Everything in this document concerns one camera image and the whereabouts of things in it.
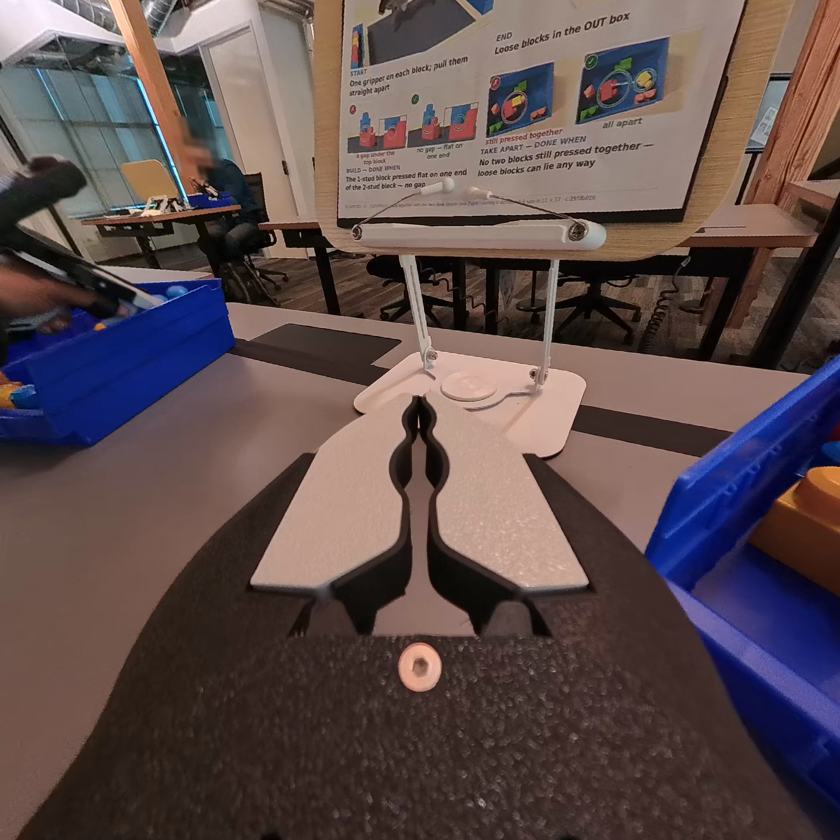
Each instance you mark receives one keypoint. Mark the person's left hand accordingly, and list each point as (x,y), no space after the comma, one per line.
(29,292)

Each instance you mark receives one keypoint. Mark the yellow two-stud block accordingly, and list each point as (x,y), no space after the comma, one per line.
(800,531)

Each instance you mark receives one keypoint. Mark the pale desk divider board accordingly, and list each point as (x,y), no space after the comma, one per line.
(148,180)

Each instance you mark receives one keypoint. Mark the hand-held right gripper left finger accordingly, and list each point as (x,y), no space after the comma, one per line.
(328,518)

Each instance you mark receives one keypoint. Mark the printed instruction sheet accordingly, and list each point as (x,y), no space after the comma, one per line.
(525,164)

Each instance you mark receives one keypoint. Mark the wide wooden post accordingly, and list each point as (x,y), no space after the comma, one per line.
(807,98)

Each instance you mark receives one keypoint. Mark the wood-edged office table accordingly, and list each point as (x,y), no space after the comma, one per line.
(814,190)
(164,211)
(754,226)

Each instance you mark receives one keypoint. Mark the pile of colourful blocks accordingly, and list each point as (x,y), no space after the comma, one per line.
(14,394)

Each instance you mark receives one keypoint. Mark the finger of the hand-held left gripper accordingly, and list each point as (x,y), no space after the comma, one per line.
(92,274)

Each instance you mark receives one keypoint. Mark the dark backpack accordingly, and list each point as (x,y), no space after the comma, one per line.
(249,282)

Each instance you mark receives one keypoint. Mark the blue plastic bin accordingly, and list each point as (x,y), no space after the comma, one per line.
(131,367)
(754,656)

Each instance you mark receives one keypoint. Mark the black office chair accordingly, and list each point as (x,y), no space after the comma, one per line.
(394,269)
(590,289)
(259,249)

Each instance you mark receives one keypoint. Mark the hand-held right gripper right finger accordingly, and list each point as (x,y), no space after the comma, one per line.
(505,525)

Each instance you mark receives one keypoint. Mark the small blue bin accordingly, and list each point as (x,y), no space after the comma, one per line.
(213,199)

